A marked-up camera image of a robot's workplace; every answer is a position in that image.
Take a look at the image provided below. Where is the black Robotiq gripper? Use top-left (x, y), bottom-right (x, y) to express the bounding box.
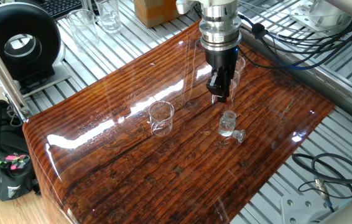
top-left (205, 45), bottom-right (239, 104)

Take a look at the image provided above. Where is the small glass reagent bottle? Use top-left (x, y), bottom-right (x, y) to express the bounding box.
top-left (218, 110), bottom-right (238, 138)

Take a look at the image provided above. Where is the tall clear glass beaker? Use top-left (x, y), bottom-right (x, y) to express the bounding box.
top-left (211, 55), bottom-right (246, 105)

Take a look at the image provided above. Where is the silver wrist coupling flange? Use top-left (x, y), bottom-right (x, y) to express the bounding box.
top-left (198, 4), bottom-right (243, 52)

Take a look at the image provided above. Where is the clear glass bottle stopper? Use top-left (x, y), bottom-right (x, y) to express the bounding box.
top-left (232, 129), bottom-right (246, 144)

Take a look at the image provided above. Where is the small clear glass beaker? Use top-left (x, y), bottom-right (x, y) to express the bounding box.
top-left (148, 100), bottom-right (175, 137)

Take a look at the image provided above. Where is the glossy wood-pattern mat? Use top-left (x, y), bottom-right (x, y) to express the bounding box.
top-left (22, 20), bottom-right (336, 224)

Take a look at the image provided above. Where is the large clear glass beaker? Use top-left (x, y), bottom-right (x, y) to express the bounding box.
top-left (94, 0), bottom-right (123, 34)
top-left (66, 9), bottom-right (101, 53)

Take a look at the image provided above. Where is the black computer keyboard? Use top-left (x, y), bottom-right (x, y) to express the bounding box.
top-left (37, 0), bottom-right (84, 20)

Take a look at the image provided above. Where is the black backpack with colourful print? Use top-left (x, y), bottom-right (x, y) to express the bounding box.
top-left (0, 99), bottom-right (42, 209)

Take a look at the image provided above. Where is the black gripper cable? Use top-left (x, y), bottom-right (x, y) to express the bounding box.
top-left (238, 14), bottom-right (352, 71)

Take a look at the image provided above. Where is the black cable bundle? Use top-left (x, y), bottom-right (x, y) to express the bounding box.
top-left (241, 0), bottom-right (352, 63)

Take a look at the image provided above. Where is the black cable with metal plug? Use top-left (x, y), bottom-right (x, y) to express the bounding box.
top-left (292, 152), bottom-right (352, 213)

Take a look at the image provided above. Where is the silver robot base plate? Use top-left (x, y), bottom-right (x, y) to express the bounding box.
top-left (280, 192), bottom-right (332, 224)

